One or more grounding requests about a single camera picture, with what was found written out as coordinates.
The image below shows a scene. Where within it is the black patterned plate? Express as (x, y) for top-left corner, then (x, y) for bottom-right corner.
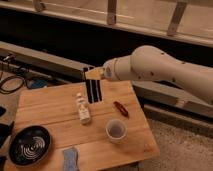
(9, 125), (51, 167)

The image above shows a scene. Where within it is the small white bottle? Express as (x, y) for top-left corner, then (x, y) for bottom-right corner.
(76, 93), (91, 125)

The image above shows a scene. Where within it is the wooden table board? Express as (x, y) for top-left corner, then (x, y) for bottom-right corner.
(5, 80), (159, 171)

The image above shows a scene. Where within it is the black cable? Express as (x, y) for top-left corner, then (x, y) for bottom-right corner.
(0, 54), (29, 95)

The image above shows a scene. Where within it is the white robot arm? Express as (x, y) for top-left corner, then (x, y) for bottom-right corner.
(85, 45), (213, 106)

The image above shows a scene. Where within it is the blue grey sponge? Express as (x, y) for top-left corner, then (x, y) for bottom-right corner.
(63, 147), (79, 171)

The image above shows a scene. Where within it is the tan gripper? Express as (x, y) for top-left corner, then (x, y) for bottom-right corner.
(83, 67), (104, 103)

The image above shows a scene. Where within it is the blue object on floor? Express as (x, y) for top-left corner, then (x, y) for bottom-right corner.
(29, 79), (47, 89)

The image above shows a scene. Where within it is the white ceramic cup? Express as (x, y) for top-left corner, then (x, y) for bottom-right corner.
(105, 119), (127, 143)

